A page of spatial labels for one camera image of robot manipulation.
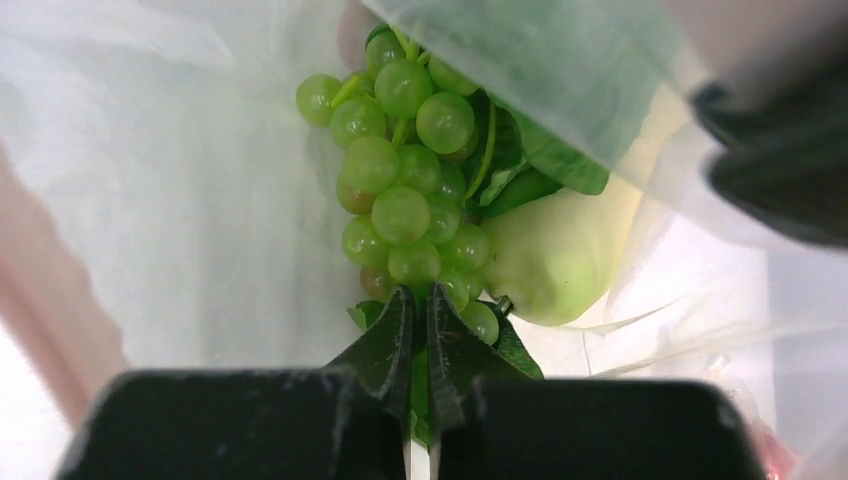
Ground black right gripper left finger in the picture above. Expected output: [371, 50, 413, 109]
[56, 287, 416, 479]

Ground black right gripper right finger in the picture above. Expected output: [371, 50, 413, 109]
[426, 284, 766, 479]

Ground clear zip top bag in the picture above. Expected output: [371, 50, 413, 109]
[1, 1, 847, 479]

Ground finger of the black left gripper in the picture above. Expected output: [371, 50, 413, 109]
[690, 52, 847, 250]

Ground green fake grapes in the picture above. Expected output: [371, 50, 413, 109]
[294, 23, 611, 445]

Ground white fake radish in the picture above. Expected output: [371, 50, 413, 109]
[480, 79, 694, 328]

